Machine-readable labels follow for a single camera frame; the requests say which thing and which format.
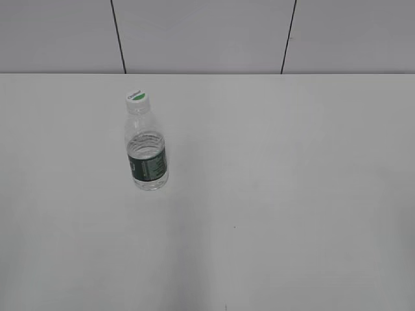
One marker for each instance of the clear Cestbon water bottle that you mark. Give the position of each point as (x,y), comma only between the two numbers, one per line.
(145,148)

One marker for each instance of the white green Cestbon cap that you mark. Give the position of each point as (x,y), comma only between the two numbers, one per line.
(137,100)

